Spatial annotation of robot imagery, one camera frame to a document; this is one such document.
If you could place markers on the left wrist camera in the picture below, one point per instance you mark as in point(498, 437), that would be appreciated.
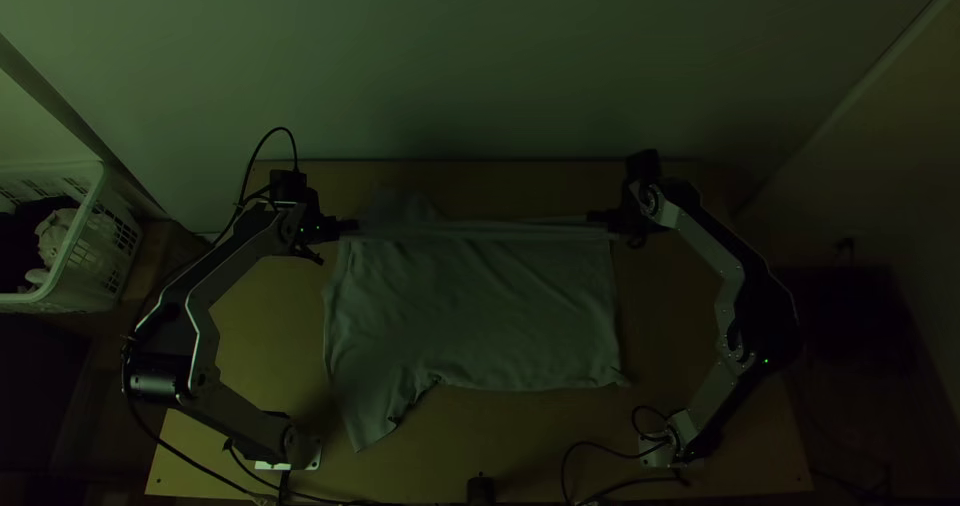
point(289, 186)

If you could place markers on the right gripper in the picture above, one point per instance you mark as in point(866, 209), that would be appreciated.
point(619, 219)

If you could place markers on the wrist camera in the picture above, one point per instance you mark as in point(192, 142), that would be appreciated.
point(643, 164)
point(289, 186)

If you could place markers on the white laundry basket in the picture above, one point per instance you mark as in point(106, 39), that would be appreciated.
point(97, 243)

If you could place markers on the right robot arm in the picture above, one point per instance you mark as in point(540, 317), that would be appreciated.
point(731, 281)

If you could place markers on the grey t-shirt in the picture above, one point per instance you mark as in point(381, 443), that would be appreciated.
point(472, 311)

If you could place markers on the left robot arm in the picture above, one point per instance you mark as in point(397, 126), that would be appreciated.
point(225, 266)

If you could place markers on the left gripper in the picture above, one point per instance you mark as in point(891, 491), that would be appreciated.
point(324, 229)

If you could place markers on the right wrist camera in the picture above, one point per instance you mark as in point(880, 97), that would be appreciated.
point(643, 164)

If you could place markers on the heap of clothes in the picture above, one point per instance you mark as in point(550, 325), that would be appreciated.
point(52, 240)

